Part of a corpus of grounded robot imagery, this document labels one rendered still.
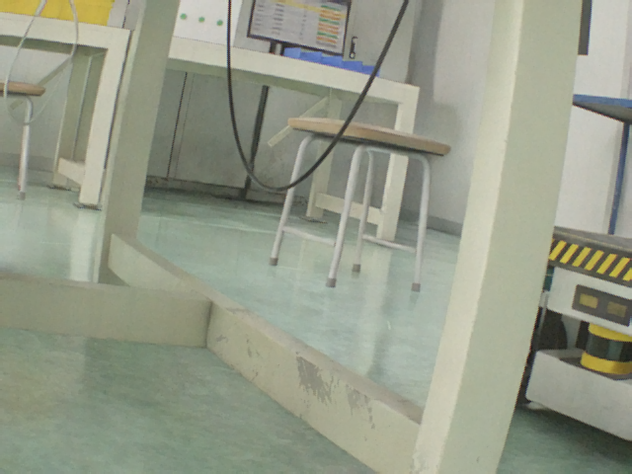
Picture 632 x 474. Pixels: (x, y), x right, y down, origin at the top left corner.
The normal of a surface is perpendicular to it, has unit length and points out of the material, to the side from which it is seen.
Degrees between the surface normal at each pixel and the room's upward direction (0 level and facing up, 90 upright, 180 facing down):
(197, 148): 90
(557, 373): 90
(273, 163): 90
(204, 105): 90
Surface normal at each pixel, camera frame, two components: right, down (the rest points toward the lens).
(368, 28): 0.45, 0.15
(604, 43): -0.87, -0.11
